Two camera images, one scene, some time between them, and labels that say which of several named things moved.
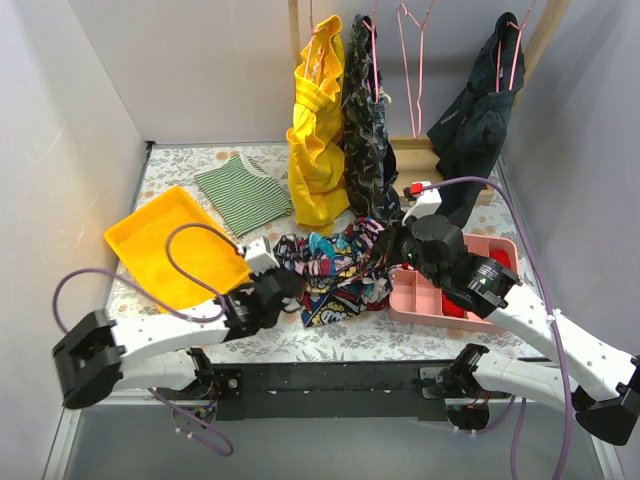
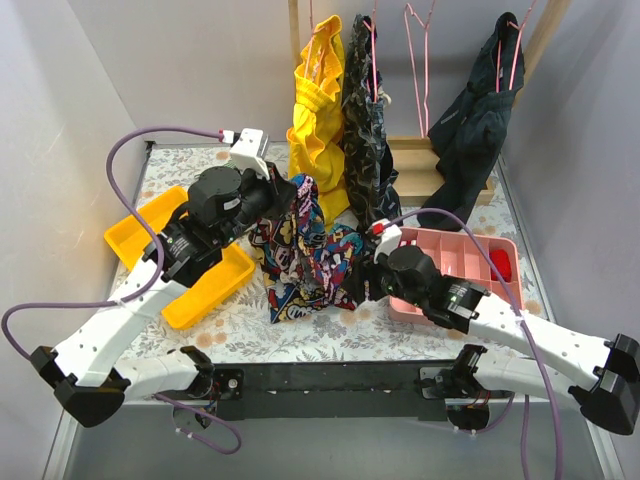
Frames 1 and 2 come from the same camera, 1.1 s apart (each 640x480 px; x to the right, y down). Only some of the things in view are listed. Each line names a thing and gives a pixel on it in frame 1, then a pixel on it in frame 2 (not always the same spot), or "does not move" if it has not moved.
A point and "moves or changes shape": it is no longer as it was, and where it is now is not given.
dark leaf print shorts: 369,159 does not move
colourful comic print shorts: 342,276 moves or changes shape
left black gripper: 288,282 -> 279,190
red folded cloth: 501,256 does not move
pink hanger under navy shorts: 519,28 does not move
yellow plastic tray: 174,249 does not move
